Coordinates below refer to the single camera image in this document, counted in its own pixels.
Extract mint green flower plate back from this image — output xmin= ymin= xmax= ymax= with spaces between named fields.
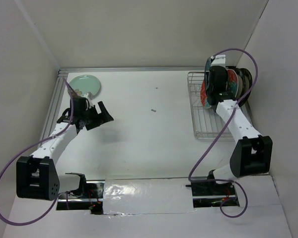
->
xmin=69 ymin=74 xmax=101 ymax=99

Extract black rimmed beige plate front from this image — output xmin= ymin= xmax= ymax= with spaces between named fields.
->
xmin=239 ymin=68 xmax=253 ymax=107

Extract black rimmed beige plate back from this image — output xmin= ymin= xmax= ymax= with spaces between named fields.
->
xmin=235 ymin=68 xmax=249 ymax=100

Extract red teal floral plate back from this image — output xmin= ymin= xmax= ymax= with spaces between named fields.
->
xmin=200 ymin=81 xmax=212 ymax=109

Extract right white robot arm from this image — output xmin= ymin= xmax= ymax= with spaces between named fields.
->
xmin=206 ymin=65 xmax=273 ymax=194

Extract dark teal plate back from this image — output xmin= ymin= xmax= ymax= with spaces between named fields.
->
xmin=204 ymin=56 xmax=213 ymax=89

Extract black rimmed beige plate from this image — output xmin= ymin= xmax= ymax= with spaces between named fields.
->
xmin=235 ymin=68 xmax=249 ymax=100
xmin=239 ymin=68 xmax=253 ymax=107

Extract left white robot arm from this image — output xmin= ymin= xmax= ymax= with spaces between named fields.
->
xmin=16 ymin=96 xmax=114 ymax=201

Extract aluminium frame rail left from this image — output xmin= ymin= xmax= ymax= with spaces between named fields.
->
xmin=40 ymin=72 xmax=68 ymax=140

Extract white wire dish rack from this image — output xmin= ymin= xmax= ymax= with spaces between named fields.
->
xmin=187 ymin=71 xmax=251 ymax=140

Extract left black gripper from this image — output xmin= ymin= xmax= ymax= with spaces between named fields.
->
xmin=81 ymin=101 xmax=113 ymax=130

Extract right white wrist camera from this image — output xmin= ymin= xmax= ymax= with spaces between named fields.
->
xmin=211 ymin=55 xmax=226 ymax=67

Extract white foil cover sheet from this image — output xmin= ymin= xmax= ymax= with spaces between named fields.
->
xmin=103 ymin=178 xmax=194 ymax=215

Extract aluminium frame rail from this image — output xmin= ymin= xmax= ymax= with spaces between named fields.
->
xmin=40 ymin=72 xmax=68 ymax=140
xmin=59 ymin=66 xmax=204 ymax=75

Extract red teal floral plate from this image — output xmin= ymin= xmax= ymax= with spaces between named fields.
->
xmin=227 ymin=69 xmax=238 ymax=97
xmin=200 ymin=81 xmax=212 ymax=109

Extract aluminium frame rail back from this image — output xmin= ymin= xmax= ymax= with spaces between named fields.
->
xmin=59 ymin=66 xmax=204 ymax=75

